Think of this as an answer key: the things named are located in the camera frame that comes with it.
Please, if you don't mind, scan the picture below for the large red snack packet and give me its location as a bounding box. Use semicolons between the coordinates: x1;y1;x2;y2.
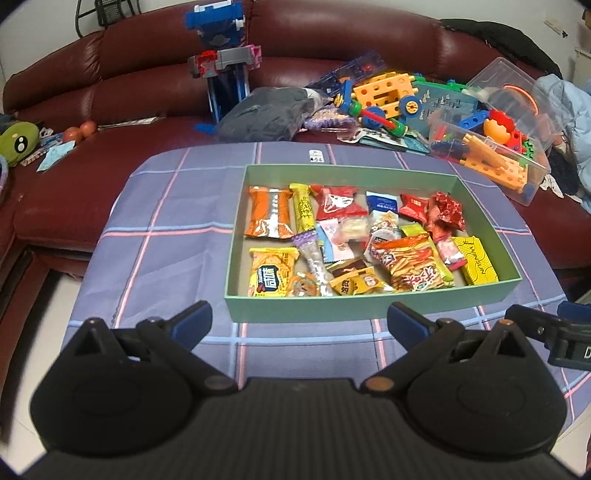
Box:
307;184;369;222

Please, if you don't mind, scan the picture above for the long yellow snack bar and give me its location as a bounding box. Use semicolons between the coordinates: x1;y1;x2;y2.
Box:
287;182;325;237

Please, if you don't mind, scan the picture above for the small pink snack packet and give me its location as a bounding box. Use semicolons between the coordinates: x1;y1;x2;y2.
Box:
435;234;469;273

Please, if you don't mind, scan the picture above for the orange ball toy pair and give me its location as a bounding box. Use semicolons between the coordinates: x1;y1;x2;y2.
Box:
61;120;99;142

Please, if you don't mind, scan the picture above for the yellow cracker packet blue label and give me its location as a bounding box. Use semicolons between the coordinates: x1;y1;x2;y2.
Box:
247;246;301;299

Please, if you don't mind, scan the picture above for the clear plastic toy bin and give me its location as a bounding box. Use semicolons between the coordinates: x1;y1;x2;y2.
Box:
426;56;553;207

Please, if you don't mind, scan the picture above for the light blue paper card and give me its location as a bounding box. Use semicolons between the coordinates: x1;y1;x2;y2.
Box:
36;140;78;173

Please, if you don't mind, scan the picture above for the teal printed board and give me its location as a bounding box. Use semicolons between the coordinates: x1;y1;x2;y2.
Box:
401;78;491;154

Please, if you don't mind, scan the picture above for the paper strip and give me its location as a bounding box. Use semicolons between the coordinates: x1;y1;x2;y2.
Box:
93;117;161;131

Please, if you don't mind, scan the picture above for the toy package card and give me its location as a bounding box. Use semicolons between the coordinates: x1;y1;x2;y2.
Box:
357;128;410;151

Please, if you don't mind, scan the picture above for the small red snack packet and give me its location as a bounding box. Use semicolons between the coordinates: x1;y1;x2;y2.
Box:
397;192;432;222

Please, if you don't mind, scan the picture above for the purple crochet item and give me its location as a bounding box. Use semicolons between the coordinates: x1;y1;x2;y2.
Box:
301;103;359;136

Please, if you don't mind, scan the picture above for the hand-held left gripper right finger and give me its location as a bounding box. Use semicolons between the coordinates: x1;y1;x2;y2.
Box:
360;301;532;396

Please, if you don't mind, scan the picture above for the black garment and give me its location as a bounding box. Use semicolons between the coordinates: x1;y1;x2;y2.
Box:
549;151;583;198

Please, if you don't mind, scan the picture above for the pink white snack packet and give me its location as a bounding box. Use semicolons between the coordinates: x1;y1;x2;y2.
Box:
315;218;352;262

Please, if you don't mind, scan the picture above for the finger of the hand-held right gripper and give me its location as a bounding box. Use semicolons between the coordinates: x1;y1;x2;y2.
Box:
556;299;591;322
505;304;561;346

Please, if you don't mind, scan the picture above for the blue white snack packet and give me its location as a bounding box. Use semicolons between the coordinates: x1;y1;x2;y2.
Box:
365;189;401;229

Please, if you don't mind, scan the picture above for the orange wafer packet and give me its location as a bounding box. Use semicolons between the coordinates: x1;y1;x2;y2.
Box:
244;185;297;241

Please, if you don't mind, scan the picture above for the purple clear candy packet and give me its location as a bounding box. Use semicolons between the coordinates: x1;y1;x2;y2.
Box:
291;232;335;298

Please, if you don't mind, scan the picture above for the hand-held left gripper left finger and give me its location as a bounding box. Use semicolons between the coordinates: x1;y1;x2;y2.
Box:
69;300;239;396

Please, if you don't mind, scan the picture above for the small yellow bear packet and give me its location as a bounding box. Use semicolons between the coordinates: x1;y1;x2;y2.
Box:
331;267;394;297

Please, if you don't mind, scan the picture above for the orange building toy vehicle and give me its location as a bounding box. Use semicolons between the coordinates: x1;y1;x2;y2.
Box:
336;71;424;140

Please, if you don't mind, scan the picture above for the clear packet white candy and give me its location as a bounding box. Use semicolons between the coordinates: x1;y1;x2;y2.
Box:
338;217;371;243

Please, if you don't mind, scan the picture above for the dark grey bag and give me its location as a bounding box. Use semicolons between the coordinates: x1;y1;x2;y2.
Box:
216;86;325;144

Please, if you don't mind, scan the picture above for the light blue jacket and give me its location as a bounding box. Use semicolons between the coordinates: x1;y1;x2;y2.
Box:
534;73;591;214

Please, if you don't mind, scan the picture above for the green plush toy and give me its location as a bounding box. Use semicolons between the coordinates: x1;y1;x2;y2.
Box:
0;120;42;168

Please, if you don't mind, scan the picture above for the dark red gold snack packet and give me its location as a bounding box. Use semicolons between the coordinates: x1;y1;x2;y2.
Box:
324;257;369;278

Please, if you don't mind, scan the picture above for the green cardboard box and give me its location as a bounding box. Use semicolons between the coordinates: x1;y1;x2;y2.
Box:
224;164;523;325

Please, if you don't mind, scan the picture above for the blue robot toy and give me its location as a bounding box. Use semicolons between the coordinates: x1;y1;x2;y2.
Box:
186;0;265;136

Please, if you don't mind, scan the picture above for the dark red leather sofa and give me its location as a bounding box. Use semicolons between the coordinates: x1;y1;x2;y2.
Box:
0;0;591;435

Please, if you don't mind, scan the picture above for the black coat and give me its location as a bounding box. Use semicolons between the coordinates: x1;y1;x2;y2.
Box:
438;17;563;80

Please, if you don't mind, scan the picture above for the yellow snack packet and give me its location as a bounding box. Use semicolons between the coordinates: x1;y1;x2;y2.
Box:
449;234;500;287

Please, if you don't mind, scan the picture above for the orange fries snack packet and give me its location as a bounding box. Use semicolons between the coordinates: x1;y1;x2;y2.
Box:
370;233;452;293

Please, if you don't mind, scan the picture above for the blue checked cloth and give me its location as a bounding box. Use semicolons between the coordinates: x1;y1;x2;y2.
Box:
65;141;580;409

